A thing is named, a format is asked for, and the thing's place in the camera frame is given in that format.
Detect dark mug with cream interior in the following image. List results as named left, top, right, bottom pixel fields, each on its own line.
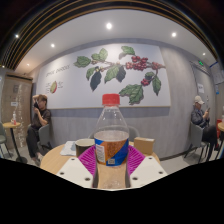
left=74, top=138, right=96, bottom=158

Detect small clear bottle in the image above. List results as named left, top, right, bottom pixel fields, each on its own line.
left=11, top=111, right=18, bottom=126

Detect recessed ceiling lights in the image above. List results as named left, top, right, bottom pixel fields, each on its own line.
left=13, top=21, right=208, bottom=58

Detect round wooden cafe table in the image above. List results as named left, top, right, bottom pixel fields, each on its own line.
left=2, top=121, right=28, bottom=164

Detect small cardboard box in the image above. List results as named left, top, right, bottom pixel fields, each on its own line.
left=133, top=136, right=156, bottom=156

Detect coffee branch wall mural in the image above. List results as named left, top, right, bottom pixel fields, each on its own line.
left=35, top=43, right=172, bottom=110

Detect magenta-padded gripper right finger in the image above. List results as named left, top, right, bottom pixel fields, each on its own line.
left=125, top=144, right=168, bottom=189

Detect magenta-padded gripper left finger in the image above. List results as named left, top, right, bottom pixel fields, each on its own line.
left=55, top=145, right=99, bottom=189

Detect clear red-capped drink bottle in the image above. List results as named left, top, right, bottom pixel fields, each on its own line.
left=93, top=93, right=131, bottom=190

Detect person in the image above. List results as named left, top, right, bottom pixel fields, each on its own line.
left=190, top=95, right=219, bottom=163
left=25, top=93, right=53, bottom=167

